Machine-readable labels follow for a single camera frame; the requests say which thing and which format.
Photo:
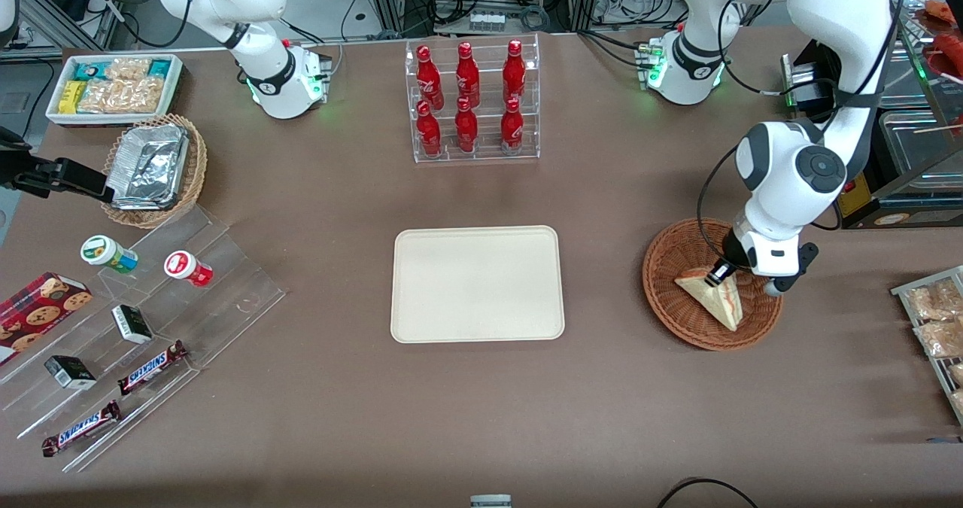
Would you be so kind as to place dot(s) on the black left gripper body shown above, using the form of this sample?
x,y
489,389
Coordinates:
x,y
730,257

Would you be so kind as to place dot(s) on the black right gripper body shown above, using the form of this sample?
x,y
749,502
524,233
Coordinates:
x,y
39,174

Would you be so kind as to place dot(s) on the triangle sandwich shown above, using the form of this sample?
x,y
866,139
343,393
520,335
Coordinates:
x,y
715,301

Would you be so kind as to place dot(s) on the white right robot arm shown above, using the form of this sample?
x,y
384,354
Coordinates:
x,y
263,79

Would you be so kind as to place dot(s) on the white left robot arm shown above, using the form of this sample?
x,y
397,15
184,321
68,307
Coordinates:
x,y
782,184

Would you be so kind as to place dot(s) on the brown wicker basket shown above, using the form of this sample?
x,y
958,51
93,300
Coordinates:
x,y
669,312

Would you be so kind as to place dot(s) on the light tan wicker basket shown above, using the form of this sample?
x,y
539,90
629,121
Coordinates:
x,y
197,169

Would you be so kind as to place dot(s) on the tray of packaged snacks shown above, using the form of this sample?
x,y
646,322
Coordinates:
x,y
940,372

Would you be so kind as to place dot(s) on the beige plastic tray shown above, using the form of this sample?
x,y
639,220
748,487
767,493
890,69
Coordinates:
x,y
478,284

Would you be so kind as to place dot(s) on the white cylindrical wrist attachment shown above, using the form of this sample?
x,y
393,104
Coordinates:
x,y
773,290

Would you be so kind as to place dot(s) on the white rectangular snack bin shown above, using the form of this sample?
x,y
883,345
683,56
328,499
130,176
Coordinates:
x,y
56,117

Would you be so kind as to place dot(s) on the silver foil container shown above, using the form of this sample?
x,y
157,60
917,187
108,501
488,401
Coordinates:
x,y
150,165

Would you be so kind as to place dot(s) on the green lid cup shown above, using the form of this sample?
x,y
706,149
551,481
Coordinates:
x,y
101,250

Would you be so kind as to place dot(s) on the yellow snack packet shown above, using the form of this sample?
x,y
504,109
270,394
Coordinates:
x,y
71,95

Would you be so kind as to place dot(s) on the black food warmer cabinet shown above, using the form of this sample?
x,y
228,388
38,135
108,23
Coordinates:
x,y
854,199

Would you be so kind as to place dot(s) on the large clear cracker bag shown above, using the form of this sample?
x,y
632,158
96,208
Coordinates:
x,y
124,95

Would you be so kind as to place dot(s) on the teal snack packet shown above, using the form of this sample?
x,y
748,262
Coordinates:
x,y
90,70
160,68

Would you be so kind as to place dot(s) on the small clear cracker bag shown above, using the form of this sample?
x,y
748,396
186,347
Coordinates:
x,y
128,68

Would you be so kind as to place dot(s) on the red lid cup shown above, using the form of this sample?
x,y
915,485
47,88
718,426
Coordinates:
x,y
184,267

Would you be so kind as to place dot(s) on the red cookie box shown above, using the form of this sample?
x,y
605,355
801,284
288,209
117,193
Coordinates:
x,y
37,312

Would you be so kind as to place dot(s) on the clear bag of pastries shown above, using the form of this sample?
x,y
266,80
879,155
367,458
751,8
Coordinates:
x,y
957,374
937,301
940,339

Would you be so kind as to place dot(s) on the small black box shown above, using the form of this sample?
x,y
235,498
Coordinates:
x,y
132,323
69,372

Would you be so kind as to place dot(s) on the black power box green light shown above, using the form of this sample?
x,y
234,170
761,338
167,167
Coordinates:
x,y
809,86

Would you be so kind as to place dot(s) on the clear acrylic stepped display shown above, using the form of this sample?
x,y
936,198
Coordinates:
x,y
226,297

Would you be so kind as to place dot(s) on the Snickers chocolate bar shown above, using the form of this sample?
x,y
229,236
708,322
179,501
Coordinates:
x,y
81,429
150,369

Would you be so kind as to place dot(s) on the stainless steel pan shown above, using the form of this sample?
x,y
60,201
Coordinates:
x,y
914,79

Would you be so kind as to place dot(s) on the red cola bottle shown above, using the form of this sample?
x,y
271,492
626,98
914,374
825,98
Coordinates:
x,y
466,130
467,77
429,133
514,75
511,130
429,79

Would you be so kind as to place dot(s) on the red packaged food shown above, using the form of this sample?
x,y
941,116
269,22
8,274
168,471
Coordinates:
x,y
946,41

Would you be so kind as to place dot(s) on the clear acrylic bottle rack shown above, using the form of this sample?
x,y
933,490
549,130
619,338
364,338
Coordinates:
x,y
481,154

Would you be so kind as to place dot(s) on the grey object at table edge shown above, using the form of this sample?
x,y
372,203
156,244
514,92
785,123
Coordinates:
x,y
490,502

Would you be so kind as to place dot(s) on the white power strip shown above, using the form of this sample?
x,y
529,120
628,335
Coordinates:
x,y
487,22

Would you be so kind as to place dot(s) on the aluminium frame rack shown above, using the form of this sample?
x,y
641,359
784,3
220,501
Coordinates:
x,y
45,30

